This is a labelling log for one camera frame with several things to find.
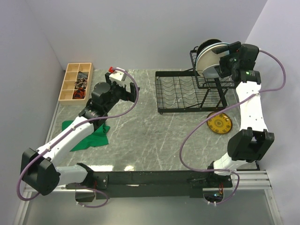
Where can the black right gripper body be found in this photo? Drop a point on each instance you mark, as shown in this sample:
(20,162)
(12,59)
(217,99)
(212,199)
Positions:
(228,63)

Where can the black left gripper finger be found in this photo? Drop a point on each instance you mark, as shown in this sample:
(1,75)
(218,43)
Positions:
(133,92)
(107,78)

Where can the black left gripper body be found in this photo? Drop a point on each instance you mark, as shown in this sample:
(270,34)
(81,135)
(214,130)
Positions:
(118,92)

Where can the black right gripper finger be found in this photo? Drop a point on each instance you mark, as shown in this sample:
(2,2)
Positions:
(233,48)
(221,71)

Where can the beige and blue plate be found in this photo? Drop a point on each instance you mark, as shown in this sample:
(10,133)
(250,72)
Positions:
(207,60)

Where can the black ceramic plate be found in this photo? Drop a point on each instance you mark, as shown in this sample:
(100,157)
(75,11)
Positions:
(206,44)

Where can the pale blue scalloped plate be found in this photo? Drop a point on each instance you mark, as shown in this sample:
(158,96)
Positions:
(211,72)

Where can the watermelon pattern white plate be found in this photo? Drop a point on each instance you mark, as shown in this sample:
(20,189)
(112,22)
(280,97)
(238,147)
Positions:
(207,52)

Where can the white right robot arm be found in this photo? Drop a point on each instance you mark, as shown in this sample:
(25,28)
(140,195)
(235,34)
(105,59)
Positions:
(253,139)

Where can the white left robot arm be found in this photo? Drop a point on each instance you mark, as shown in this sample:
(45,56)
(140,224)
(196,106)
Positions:
(39,168)

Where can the wooden compartment box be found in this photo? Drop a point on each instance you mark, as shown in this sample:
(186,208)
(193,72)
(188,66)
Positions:
(76,85)

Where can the green cloth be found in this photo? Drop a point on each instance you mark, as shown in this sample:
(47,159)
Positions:
(96,139)

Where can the yellow patterned glass plate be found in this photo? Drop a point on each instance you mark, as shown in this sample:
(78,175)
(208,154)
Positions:
(220,124)

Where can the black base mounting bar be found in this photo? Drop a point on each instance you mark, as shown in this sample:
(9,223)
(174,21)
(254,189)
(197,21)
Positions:
(129,184)

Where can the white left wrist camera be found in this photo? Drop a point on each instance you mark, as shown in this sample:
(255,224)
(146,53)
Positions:
(117,76)

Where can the black wire dish rack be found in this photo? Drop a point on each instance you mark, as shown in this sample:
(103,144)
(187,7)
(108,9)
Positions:
(186,91)

